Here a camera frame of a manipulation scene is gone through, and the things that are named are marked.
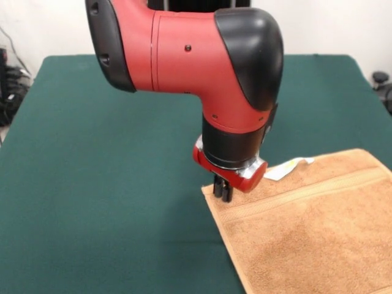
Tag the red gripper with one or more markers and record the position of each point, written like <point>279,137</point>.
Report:
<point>248,183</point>

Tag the tan terry towel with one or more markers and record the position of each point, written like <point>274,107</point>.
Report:
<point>306,245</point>

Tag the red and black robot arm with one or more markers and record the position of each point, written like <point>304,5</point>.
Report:
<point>183,55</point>

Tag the dark green table cloth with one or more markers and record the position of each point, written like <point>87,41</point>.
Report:
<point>92,183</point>

